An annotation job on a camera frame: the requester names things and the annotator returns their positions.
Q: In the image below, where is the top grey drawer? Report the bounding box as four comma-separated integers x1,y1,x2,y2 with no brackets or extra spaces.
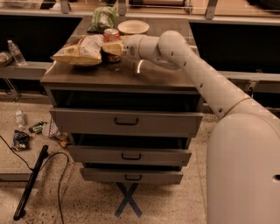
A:
50,108,202,137

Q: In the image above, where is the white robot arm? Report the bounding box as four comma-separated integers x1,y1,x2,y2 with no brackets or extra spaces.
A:
102,31,280,224

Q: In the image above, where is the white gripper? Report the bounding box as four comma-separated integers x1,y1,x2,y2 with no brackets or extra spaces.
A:
102,34,144,60

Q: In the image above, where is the grey drawer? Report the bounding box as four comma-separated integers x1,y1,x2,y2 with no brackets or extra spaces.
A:
80,168,183,185
68,145,191,166
50,108,202,137

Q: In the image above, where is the bowl on left ledge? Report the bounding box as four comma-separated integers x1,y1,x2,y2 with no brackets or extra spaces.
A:
0,52,13,67

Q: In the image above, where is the green chip bag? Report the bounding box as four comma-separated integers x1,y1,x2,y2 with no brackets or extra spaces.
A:
87,6,116,33

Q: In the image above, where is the blue tape cross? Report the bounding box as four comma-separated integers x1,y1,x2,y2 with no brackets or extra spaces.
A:
115,182,143,218

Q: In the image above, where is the brown chip bag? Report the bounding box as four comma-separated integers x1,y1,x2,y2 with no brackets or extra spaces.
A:
51,34,103,67

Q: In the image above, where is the green can on floor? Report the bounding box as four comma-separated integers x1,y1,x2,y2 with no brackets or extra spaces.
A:
29,122,47,134

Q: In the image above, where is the red coke can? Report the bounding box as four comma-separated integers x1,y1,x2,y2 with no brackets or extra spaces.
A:
103,28,121,63

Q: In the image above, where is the clear plastic cup on floor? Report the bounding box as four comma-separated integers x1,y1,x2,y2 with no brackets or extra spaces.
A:
42,119,67,141

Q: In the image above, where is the small bottle on floor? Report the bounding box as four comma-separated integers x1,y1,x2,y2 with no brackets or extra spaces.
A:
15,110,25,129

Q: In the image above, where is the bottom grey drawer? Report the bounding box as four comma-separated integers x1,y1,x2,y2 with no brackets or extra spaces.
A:
80,168,183,185

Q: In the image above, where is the black cable on floor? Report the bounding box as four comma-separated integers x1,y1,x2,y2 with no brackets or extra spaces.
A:
0,134,71,224

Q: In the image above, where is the white bowl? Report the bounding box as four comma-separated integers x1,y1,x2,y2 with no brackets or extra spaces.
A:
117,20,150,34

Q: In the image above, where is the black bar on floor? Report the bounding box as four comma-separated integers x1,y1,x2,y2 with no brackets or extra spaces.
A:
13,145,48,221

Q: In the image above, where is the dark snack bag on floor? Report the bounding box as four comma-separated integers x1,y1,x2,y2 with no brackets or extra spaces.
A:
12,129,31,151

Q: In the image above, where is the middle grey drawer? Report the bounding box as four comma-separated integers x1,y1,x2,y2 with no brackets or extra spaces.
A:
68,145,191,166

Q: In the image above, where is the clear water bottle on ledge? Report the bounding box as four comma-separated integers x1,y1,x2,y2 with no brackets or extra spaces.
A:
8,39,27,66

